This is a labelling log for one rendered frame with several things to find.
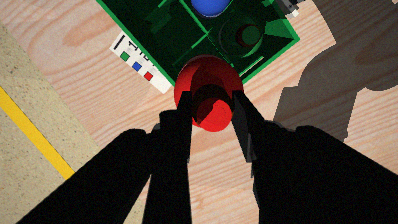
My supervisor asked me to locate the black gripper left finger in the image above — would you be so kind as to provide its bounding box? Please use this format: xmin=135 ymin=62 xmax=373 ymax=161
xmin=16 ymin=91 xmax=193 ymax=224

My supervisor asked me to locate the white paper pick list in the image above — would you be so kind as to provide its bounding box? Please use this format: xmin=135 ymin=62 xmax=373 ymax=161
xmin=109 ymin=30 xmax=172 ymax=94

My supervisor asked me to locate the green crate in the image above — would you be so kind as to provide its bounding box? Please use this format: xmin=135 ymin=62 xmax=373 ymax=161
xmin=96 ymin=0 xmax=288 ymax=87

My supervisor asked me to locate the red bottle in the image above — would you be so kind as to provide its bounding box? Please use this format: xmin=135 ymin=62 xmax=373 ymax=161
xmin=174 ymin=54 xmax=244 ymax=132

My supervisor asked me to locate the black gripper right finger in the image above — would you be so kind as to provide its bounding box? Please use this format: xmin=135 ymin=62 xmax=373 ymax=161
xmin=231 ymin=90 xmax=398 ymax=224

